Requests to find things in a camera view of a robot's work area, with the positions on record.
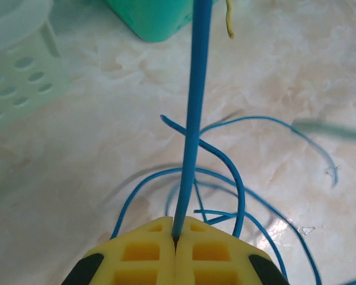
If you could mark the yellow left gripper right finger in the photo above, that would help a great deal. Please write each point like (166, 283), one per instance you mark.
(213, 255)

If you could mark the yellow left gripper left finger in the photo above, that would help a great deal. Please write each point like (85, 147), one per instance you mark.
(142, 255)

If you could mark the pale green plastic basket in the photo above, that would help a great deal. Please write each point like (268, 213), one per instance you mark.
(23, 44)

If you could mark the teal plastic basket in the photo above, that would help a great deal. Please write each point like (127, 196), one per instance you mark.
(154, 20)

